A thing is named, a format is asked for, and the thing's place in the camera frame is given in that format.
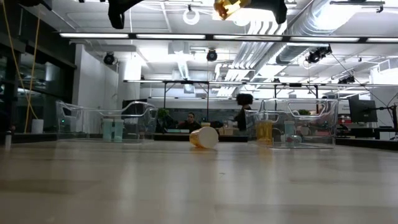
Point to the clear bottle red pills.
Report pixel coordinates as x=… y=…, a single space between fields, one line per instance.
x=289 y=127

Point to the yellow cup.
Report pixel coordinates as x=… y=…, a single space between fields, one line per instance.
x=264 y=132

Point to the clear plastic bin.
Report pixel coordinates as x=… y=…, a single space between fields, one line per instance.
x=77 y=124
x=311 y=133

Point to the white ceiling pipe bundle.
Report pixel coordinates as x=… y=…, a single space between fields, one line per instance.
x=258 y=46

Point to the long linear ceiling light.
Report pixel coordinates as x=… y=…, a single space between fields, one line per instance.
x=171 y=36
x=140 y=81

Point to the black ceiling spotlight cluster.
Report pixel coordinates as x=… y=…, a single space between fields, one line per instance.
x=317 y=55

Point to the black screen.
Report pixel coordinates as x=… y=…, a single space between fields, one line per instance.
x=133 y=109

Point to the green potted plant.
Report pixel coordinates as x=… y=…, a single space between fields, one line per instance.
x=163 y=115

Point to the small green plant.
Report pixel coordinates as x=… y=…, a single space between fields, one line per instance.
x=303 y=111

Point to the person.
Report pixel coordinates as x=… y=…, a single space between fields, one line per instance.
x=244 y=116
x=190 y=124

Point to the red boxes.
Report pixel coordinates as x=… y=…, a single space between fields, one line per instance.
x=345 y=119

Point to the white cylinder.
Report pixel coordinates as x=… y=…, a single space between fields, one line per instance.
x=37 y=126

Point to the black computer monitor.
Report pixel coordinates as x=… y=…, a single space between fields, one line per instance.
x=362 y=110

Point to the black desk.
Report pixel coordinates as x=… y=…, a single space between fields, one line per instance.
x=367 y=132

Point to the silver round air duct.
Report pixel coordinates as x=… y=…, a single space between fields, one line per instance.
x=298 y=46

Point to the black ceiling rail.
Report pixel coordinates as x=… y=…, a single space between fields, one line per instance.
x=357 y=2

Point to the black metal rig frame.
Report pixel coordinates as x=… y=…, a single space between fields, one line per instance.
x=317 y=92
x=207 y=102

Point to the small grey post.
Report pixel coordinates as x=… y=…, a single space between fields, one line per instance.
x=8 y=140

